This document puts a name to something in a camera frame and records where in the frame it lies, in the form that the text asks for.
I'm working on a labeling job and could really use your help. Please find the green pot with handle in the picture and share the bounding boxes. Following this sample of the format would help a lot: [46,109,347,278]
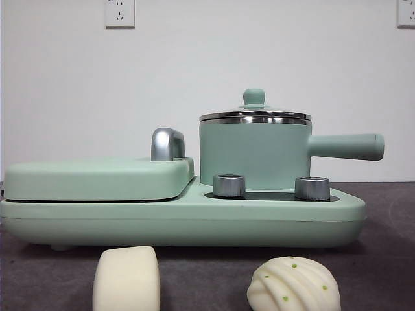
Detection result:
[198,113,386,192]

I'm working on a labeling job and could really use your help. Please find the glass pot lid green knob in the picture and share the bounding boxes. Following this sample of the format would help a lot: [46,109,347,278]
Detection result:
[198,88,313,126]

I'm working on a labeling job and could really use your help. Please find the twisted white bun green flecks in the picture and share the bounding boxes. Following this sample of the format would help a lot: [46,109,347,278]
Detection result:
[246,255,343,311]

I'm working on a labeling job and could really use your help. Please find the white wall socket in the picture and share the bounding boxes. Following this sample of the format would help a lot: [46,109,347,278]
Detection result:
[397,0,415,29]
[104,0,136,29]

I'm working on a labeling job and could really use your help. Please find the silver control knob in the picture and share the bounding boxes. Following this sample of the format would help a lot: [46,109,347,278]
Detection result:
[212,174,247,198]
[294,176,331,200]

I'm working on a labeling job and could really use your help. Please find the green breakfast machine base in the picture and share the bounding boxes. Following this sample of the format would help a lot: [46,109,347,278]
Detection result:
[0,186,368,253]

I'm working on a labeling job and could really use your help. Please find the smooth white steamed bun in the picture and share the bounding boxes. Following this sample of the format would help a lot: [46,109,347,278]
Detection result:
[92,245,161,311]

